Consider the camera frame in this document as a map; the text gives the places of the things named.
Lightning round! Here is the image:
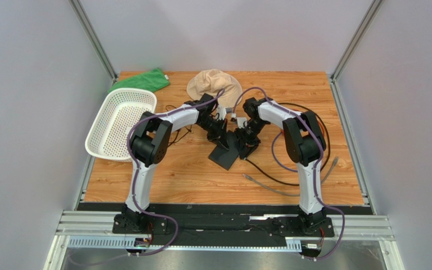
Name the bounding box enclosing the green cloth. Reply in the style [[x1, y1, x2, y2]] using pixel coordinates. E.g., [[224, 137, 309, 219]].
[[107, 67, 170, 94]]

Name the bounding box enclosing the grey ethernet cable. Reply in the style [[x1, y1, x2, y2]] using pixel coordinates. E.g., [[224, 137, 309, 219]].
[[242, 156, 340, 197]]

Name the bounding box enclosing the blue ethernet cable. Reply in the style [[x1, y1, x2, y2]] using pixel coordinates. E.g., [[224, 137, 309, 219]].
[[271, 132, 299, 173]]

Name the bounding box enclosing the aluminium front rail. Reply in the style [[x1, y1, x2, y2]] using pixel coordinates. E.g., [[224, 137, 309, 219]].
[[44, 211, 404, 269]]

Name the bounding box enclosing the red ethernet cable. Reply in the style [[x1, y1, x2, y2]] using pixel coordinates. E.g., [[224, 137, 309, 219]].
[[280, 108, 327, 137]]

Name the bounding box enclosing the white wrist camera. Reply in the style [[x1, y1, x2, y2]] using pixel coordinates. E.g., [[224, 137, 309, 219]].
[[231, 112, 248, 129], [215, 105, 232, 120]]

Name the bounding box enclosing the black Mercury network switch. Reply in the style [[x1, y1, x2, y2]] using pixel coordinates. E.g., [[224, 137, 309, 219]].
[[208, 131, 239, 170]]

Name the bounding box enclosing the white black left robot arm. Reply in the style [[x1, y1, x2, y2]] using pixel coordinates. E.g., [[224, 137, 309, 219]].
[[113, 92, 230, 233]]

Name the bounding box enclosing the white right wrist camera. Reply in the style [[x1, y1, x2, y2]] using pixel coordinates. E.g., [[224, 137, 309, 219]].
[[231, 112, 248, 129]]

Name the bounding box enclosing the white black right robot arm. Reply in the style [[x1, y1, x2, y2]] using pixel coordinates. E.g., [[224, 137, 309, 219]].
[[235, 98, 326, 235]]

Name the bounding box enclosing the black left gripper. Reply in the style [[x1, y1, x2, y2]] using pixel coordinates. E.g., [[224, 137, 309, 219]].
[[198, 117, 230, 151]]

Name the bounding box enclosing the beige bucket hat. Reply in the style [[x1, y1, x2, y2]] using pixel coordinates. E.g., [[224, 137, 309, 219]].
[[186, 69, 242, 107]]

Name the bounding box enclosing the white perforated plastic basket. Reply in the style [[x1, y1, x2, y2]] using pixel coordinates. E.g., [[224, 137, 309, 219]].
[[85, 88, 158, 163]]

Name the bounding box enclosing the black ethernet cable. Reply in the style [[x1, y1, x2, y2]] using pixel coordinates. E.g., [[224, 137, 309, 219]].
[[244, 102, 331, 187]]

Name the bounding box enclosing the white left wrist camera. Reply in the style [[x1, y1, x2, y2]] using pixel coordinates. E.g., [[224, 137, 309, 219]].
[[215, 105, 232, 120]]

